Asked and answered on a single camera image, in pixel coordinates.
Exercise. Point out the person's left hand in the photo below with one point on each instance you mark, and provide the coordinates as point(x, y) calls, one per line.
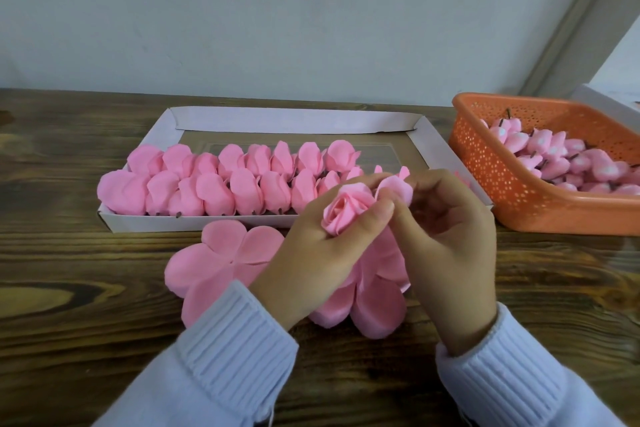
point(295, 266)

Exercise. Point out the person's right hand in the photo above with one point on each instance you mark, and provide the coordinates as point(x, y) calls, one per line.
point(450, 261)

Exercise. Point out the person's right thumb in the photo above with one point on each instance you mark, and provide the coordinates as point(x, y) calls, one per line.
point(402, 226)

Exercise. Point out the person's left thumb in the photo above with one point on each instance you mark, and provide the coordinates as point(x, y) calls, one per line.
point(362, 231)

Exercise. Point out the pink paper rose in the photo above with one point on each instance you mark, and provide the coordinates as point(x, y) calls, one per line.
point(372, 304)

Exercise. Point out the person's right forearm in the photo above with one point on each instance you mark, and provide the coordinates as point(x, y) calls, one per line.
point(510, 381)

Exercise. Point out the person's left forearm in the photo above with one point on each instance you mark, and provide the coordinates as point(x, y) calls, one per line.
point(220, 366)

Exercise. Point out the orange perforated plastic basket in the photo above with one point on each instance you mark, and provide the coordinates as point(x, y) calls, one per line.
point(505, 186)

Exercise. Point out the white cardboard tray box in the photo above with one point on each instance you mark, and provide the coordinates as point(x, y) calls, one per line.
point(295, 120)

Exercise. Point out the flat pink petal sheet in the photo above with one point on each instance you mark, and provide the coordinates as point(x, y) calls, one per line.
point(220, 261)

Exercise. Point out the rows of pink folded petals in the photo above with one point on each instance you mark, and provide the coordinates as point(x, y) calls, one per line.
point(215, 181)

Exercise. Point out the pile of pink rose buds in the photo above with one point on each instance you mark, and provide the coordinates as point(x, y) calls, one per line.
point(565, 161)

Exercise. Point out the grey door frame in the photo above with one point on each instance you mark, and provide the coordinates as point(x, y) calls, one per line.
point(580, 21)

